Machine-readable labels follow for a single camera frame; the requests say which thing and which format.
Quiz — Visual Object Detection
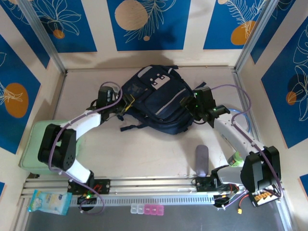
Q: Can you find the yellow plug with wires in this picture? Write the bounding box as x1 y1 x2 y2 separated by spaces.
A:
234 193 253 215

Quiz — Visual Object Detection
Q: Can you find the aluminium rail frame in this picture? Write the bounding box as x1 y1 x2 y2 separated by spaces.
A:
20 175 282 200

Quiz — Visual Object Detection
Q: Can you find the aluminium frame post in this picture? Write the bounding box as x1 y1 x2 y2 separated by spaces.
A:
234 0 280 73
18 0 67 74

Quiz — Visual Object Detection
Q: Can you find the wet wipes packet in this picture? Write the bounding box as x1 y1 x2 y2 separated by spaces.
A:
27 189 73 216

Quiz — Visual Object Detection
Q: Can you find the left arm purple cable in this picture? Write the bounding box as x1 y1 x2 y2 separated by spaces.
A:
49 81 126 215

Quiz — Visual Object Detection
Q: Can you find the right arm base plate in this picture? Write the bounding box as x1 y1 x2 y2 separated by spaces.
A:
194 177 239 193

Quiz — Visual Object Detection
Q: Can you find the pink white pill organizer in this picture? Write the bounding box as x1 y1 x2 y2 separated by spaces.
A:
129 204 165 215

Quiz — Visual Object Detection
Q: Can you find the grey slotted cable duct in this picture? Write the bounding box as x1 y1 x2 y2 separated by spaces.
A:
69 194 215 205

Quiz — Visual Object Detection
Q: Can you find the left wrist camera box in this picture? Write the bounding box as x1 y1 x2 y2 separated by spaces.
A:
111 87 122 100

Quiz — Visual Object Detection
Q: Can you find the navy blue backpack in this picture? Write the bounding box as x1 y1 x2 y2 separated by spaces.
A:
116 64 207 135

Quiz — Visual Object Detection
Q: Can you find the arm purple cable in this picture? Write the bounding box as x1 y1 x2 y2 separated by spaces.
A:
49 81 126 215
210 84 282 209

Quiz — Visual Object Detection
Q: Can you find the light blue cable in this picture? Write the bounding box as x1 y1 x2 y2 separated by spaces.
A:
230 108 253 139

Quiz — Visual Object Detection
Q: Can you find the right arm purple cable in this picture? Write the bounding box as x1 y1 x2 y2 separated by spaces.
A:
210 84 282 209

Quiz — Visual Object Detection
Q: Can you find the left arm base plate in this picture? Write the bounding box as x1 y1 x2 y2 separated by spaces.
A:
67 178 111 194

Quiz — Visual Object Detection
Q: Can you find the black orange charger board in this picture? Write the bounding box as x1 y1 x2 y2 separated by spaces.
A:
251 189 277 207

